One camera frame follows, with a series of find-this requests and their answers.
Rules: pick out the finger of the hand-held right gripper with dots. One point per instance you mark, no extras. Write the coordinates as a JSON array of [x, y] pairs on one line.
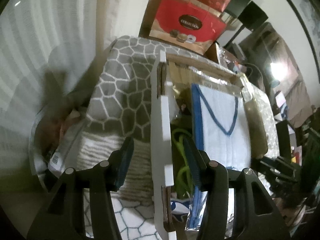
[[267, 163]]

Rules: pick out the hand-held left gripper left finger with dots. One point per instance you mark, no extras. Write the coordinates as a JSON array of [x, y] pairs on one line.
[[123, 160]]

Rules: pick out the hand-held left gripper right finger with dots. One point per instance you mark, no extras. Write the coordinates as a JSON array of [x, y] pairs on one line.
[[191, 155]]

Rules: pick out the cardboard tray box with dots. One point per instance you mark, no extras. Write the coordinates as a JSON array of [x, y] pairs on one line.
[[161, 135]]

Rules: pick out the brown snack bag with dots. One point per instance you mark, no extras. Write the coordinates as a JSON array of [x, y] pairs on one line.
[[255, 125]]

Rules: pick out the plastic packet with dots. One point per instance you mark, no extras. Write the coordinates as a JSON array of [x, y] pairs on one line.
[[217, 120]]

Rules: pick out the clear plastic storage bin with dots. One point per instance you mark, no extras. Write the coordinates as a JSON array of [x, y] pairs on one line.
[[50, 155]]

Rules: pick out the bright lamp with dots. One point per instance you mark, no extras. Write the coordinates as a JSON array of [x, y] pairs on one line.
[[276, 68]]

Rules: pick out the silver foil bag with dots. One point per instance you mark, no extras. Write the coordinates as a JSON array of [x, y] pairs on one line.
[[228, 60]]

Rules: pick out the open cardboard carton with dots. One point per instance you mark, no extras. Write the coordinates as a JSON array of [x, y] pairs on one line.
[[212, 52]]

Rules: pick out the black television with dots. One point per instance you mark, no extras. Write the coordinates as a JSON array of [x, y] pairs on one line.
[[282, 47]]

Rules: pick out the white curtain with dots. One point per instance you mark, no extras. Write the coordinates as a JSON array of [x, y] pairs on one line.
[[37, 42]]

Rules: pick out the framed wall picture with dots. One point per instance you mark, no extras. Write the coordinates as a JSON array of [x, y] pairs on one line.
[[307, 7]]

